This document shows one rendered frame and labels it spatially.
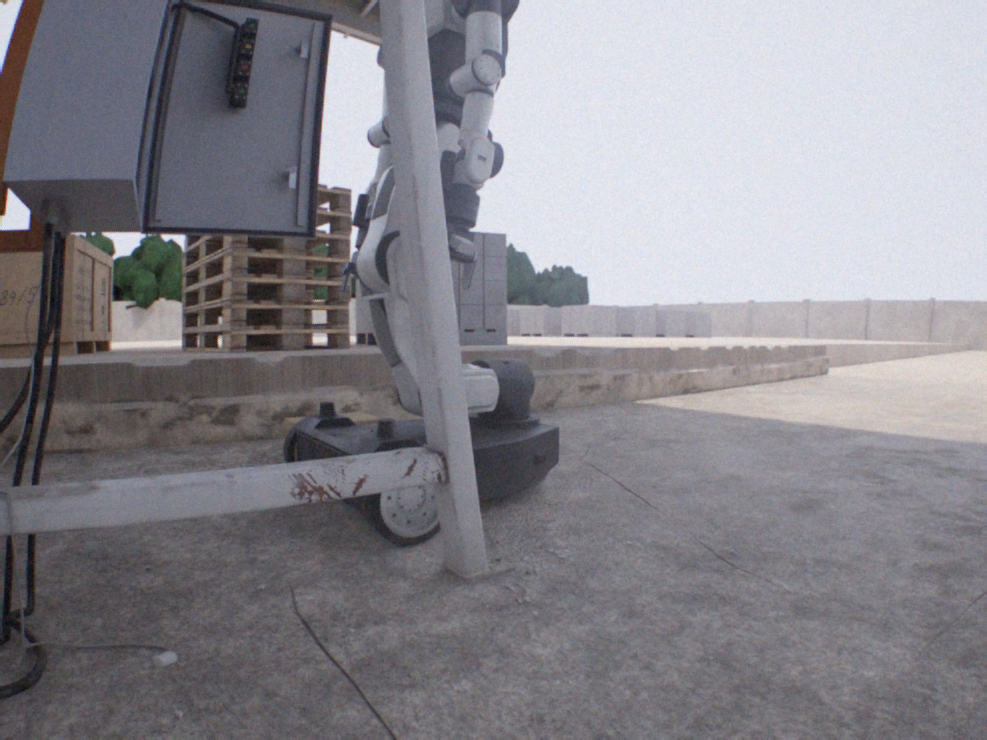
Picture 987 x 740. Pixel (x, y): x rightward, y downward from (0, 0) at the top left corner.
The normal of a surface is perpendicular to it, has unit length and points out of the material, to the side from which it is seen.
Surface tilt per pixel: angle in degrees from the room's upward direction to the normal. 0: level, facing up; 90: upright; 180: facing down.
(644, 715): 0
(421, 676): 0
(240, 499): 90
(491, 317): 90
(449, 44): 101
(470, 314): 90
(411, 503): 90
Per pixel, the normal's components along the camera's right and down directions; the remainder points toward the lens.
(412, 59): 0.58, 0.11
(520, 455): 0.76, 0.04
